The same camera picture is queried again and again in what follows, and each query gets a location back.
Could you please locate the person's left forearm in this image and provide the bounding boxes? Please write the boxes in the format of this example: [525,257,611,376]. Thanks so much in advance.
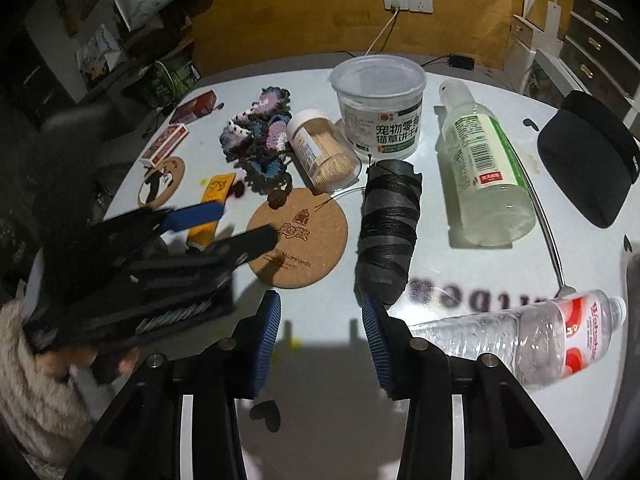
[0,300,108,466]

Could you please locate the green label spray bottle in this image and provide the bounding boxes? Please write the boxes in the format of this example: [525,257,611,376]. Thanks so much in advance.
[434,79,537,247]

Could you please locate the dark red box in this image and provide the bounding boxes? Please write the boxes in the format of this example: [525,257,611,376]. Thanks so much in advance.
[169,90,221,123]

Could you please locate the floral printed box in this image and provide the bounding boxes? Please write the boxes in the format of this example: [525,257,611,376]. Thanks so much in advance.
[522,50,586,108]

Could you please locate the person's left hand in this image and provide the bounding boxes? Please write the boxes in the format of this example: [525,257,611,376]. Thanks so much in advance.
[47,345,143,386]

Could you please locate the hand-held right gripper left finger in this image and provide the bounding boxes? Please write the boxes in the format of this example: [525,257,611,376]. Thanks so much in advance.
[64,289,282,480]

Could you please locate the printed cork coaster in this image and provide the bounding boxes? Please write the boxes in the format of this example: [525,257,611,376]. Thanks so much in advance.
[246,187,349,289]

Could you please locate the picture books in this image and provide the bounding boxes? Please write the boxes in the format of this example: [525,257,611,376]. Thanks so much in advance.
[75,25,126,88]

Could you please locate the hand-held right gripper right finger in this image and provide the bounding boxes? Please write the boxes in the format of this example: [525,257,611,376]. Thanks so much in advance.
[361,294,585,480]

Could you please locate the toothpick jar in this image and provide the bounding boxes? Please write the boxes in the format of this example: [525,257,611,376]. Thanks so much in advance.
[286,109,362,192]

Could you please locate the panda cork coaster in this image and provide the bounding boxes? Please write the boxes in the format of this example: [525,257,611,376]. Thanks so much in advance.
[137,156,187,209]

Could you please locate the white cable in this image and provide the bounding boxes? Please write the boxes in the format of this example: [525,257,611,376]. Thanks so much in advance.
[364,7,401,57]

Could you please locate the black thread spool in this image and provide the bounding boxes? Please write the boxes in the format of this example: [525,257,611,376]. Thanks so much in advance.
[354,159,423,306]

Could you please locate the black visor cap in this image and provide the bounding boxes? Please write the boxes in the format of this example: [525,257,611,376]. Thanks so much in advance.
[537,90,640,229]

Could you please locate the crochet flower bundle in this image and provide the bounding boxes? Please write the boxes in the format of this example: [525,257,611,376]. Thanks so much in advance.
[219,86,296,196]

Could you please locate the clear plastic tub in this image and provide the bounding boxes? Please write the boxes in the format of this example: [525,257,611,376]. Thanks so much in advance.
[329,56,427,158]

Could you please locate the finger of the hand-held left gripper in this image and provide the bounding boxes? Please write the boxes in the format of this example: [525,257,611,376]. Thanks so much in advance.
[102,201,227,242]
[184,225,279,272]

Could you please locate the orange cream tube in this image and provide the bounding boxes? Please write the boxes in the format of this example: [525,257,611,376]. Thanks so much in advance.
[186,172,238,253]

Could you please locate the clear water bottle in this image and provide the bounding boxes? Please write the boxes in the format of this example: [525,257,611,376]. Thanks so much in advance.
[407,289,628,391]

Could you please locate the small wooden drawer box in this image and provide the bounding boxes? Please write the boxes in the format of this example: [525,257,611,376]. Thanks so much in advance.
[502,0,568,93]

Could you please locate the playing card box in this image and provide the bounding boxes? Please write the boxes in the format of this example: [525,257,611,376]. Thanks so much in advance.
[140,123,191,166]

